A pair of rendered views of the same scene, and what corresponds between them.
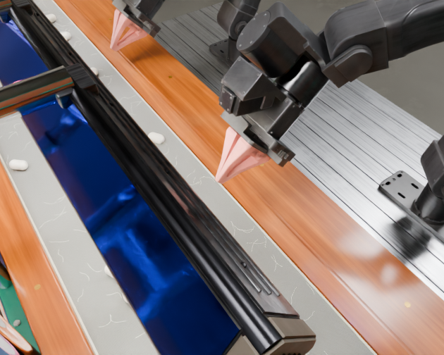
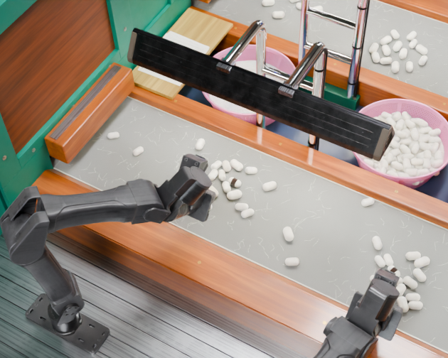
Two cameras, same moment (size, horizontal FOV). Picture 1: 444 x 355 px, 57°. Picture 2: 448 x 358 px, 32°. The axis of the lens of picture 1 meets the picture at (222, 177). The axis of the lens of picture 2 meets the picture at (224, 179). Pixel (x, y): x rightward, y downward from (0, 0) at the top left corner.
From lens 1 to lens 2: 176 cm
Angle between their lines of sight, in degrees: 76
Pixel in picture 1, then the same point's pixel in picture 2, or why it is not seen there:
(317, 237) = (144, 225)
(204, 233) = (157, 42)
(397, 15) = (121, 187)
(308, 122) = not seen: outside the picture
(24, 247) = (305, 155)
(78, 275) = (269, 164)
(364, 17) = (140, 191)
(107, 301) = (245, 160)
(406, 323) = not seen: hidden behind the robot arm
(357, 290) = not seen: hidden behind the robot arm
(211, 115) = (260, 292)
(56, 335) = (252, 131)
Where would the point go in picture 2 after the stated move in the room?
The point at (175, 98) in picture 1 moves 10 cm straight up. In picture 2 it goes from (301, 297) to (303, 274)
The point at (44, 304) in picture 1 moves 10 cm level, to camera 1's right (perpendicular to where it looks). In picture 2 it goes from (269, 139) to (234, 153)
